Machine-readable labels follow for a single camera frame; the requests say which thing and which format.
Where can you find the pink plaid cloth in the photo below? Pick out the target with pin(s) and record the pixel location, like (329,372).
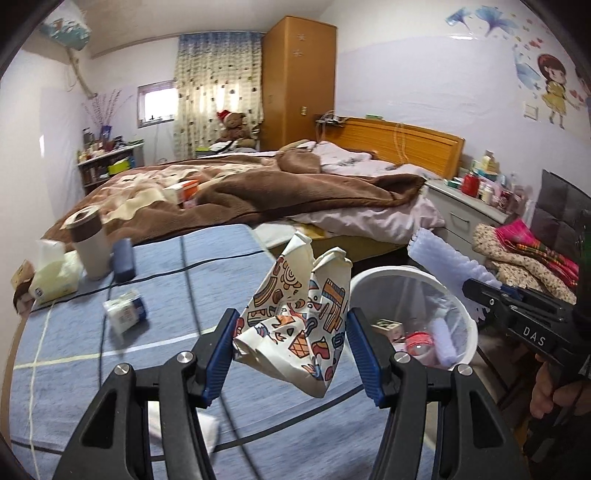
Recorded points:
(531,242)

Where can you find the purple box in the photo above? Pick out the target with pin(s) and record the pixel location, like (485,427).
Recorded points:
(387,328)

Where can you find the patterned curtain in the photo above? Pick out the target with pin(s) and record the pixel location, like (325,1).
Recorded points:
(217,92)

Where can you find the wall socket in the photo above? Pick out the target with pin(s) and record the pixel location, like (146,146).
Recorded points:
(22,273)

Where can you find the white foam net sleeve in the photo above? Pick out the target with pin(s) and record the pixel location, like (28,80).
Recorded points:
(443,258)

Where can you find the yellow-green tissue pack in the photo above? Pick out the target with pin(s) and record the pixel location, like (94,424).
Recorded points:
(53,281)

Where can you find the cartoon wall sticker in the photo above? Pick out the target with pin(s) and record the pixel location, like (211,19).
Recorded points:
(551,83)

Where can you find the patterned paper bag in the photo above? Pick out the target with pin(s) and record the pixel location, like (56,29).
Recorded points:
(295,323)

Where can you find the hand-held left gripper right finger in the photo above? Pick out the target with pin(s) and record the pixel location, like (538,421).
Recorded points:
(367,362)

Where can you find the white paper piece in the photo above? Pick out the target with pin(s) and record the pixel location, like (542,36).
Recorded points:
(207,427)

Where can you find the person's right hand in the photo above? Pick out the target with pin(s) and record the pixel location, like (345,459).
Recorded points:
(554,394)

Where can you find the beige cup with brown band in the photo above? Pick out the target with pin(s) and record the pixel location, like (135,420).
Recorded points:
(90,244)

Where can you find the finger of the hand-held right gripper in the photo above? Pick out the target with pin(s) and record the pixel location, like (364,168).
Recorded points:
(489,300)
(531,297)

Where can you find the blue tablecloth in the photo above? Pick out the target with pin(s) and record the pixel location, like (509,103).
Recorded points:
(69,369)

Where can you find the floral cloth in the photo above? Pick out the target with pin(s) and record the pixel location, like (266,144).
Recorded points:
(496,251)

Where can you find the brown blanket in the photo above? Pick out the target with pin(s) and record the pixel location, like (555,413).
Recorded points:
(286,194)

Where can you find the wall switch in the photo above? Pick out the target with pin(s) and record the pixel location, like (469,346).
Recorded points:
(529,110)

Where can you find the dark grey chair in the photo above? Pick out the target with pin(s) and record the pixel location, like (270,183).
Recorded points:
(558,198)

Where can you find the white paper towel roll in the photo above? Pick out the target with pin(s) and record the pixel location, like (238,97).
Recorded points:
(442,344)

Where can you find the clear bottle with red label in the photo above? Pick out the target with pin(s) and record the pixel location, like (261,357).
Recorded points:
(418,346)

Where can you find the vase with dried branches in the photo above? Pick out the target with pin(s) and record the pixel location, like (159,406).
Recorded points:
(105,115)

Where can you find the orange and white box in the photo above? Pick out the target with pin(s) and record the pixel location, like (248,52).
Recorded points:
(183,191)

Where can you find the pink quilt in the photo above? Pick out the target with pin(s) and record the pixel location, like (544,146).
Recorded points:
(378,219)

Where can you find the grey nightstand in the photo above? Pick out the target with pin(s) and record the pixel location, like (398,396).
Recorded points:
(455,212)

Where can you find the red container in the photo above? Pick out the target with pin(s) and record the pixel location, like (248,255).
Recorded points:
(469,184)

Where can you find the white trash bin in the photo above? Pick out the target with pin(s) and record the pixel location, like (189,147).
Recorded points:
(465,332)

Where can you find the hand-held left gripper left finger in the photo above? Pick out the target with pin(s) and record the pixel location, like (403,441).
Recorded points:
(219,360)

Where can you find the wooden wardrobe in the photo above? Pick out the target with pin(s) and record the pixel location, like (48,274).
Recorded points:
(300,78)

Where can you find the cluttered desk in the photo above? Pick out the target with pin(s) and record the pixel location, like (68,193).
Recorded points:
(106,166)

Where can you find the brown teddy bear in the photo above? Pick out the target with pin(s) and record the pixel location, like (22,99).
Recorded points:
(234,129)

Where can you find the window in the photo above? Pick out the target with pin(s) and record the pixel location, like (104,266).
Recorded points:
(157,104)

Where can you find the air conditioner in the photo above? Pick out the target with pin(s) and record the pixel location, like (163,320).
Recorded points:
(64,27)

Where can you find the dark blue case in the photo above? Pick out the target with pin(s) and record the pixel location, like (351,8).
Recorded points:
(123,261)

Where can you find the wooden headboard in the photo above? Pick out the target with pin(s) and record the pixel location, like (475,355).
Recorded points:
(406,143)

